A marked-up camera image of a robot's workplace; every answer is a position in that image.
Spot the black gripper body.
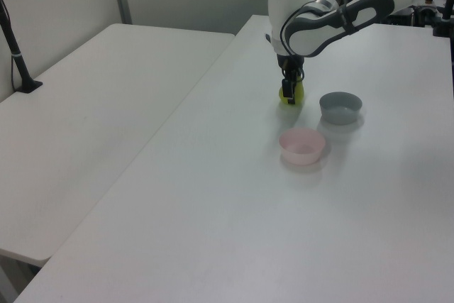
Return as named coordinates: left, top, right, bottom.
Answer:
left=276, top=53, right=304, bottom=79

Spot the yellow-green pear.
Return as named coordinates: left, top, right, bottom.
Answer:
left=277, top=80, right=306, bottom=106

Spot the grey plastic bowl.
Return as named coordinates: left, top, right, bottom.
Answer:
left=319, top=92, right=363, bottom=126

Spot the pink plastic bowl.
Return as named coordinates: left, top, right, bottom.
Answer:
left=278, top=127, right=326, bottom=166

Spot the black equipment clamp stand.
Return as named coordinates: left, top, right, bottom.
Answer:
left=411, top=0, right=454, bottom=38

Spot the white side table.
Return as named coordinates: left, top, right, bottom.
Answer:
left=0, top=23, right=236, bottom=268

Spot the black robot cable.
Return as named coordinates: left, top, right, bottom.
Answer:
left=279, top=0, right=355, bottom=56

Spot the black camera stand pole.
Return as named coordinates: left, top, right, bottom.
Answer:
left=0, top=0, right=44, bottom=94

